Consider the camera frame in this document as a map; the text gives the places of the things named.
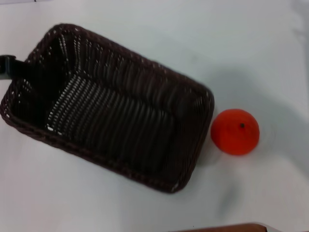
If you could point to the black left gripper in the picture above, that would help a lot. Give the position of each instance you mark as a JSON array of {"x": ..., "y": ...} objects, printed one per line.
[{"x": 6, "y": 67}]

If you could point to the dark brown woven basket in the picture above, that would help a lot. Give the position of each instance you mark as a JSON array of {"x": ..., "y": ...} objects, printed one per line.
[{"x": 125, "y": 116}]

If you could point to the orange fruit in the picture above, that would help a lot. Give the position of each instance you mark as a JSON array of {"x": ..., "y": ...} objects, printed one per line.
[{"x": 233, "y": 135}]

